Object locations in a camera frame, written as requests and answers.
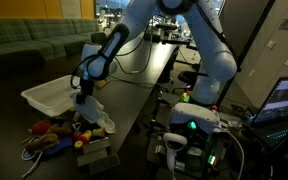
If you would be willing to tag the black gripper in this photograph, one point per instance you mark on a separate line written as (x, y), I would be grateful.
(86, 85)

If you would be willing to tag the white fluffy towel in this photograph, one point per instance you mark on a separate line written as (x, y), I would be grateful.
(94, 113)

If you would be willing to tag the small red toy fruit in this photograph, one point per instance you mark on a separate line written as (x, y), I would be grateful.
(76, 136)

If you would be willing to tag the black rectangular block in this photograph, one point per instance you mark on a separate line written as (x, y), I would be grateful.
(104, 164)
(91, 157)
(96, 145)

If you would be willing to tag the red strawberry toy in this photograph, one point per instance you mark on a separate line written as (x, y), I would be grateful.
(41, 128)

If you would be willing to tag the blue disc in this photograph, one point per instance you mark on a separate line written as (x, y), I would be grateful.
(59, 146)

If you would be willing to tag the brown plush toy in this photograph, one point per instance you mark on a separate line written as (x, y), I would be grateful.
(42, 142)

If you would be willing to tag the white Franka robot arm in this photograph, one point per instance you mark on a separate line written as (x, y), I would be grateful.
(217, 60)

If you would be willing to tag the white plastic storage container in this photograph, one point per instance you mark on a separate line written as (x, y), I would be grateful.
(49, 96)

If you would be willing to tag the small dark ottoman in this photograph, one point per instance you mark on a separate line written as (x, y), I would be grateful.
(75, 47)

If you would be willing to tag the dark padded chair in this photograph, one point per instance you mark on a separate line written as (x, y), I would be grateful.
(98, 37)

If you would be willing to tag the large dark ottoman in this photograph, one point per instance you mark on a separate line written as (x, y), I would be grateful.
(17, 61)

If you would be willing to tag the green plaid sofa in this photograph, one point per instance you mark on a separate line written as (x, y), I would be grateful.
(24, 36)

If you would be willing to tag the white VR controller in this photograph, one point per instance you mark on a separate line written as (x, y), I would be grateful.
(174, 143)

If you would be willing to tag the green lit device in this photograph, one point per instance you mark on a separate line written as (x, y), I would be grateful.
(185, 97)

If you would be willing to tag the white VR headset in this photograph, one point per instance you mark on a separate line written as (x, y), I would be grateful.
(194, 115)

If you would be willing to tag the electronics box under headset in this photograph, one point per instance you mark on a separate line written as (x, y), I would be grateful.
(197, 156)

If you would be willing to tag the black stand pole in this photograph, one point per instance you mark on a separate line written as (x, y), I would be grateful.
(250, 40)

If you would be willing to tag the open laptop with lit screen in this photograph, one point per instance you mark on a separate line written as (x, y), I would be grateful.
(280, 100)

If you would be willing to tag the dark wall sign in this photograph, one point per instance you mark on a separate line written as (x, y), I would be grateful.
(287, 24)

